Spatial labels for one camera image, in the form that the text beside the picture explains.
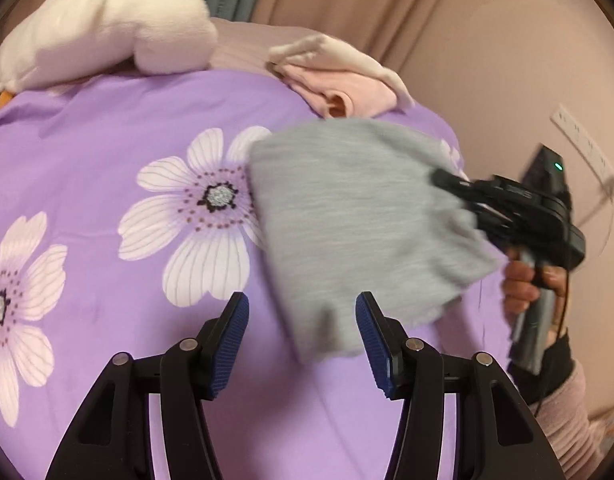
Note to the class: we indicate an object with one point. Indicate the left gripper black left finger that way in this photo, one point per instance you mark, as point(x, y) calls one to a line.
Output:
point(109, 436)

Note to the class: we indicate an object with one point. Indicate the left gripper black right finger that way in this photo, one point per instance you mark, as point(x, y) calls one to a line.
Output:
point(466, 406)

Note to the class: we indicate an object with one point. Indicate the grey sweatshirt with white hem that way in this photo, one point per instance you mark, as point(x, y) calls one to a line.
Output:
point(348, 206)

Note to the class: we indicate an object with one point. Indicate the pink sleeve right forearm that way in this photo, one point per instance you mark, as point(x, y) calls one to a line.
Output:
point(557, 395)

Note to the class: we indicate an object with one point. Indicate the person's right hand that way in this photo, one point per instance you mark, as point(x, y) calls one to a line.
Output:
point(519, 291)

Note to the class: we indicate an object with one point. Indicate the purple floral bed sheet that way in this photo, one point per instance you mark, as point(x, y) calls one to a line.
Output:
point(124, 225)

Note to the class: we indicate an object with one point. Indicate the folded pink garment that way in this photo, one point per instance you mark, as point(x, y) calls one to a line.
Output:
point(337, 80)

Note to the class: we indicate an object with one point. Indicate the white plush pillow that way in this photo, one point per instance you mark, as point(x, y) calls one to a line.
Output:
point(64, 40)

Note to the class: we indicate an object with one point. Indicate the white wall power strip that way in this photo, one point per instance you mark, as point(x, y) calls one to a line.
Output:
point(587, 148)

